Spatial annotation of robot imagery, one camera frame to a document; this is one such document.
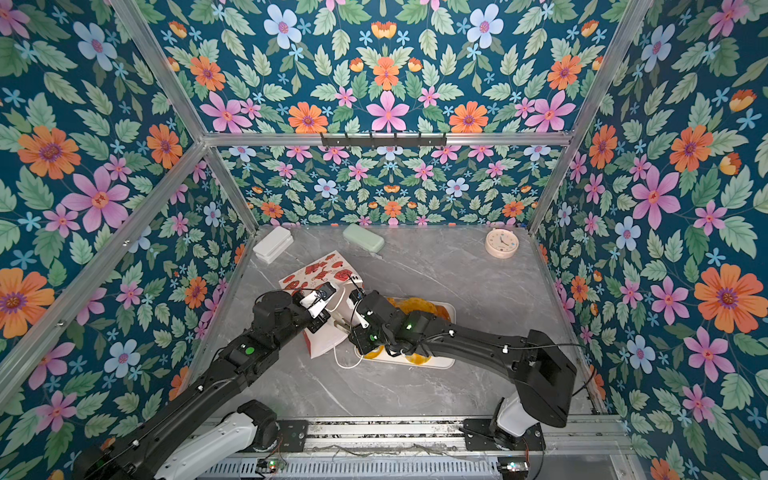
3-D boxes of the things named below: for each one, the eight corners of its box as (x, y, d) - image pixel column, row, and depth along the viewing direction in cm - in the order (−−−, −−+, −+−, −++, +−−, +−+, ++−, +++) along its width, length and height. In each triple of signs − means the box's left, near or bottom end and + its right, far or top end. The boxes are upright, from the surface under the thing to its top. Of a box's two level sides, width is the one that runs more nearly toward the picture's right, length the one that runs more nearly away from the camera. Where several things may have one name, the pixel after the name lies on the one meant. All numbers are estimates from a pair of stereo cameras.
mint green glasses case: (342, 237, 119) (341, 231, 116) (353, 227, 122) (352, 221, 120) (376, 255, 113) (376, 250, 110) (387, 244, 116) (386, 239, 114)
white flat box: (256, 257, 113) (251, 249, 109) (284, 234, 121) (280, 225, 117) (268, 265, 111) (263, 257, 107) (296, 241, 118) (293, 232, 115)
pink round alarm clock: (488, 258, 113) (490, 252, 110) (482, 234, 121) (484, 228, 118) (519, 258, 113) (522, 252, 110) (512, 234, 121) (514, 228, 118)
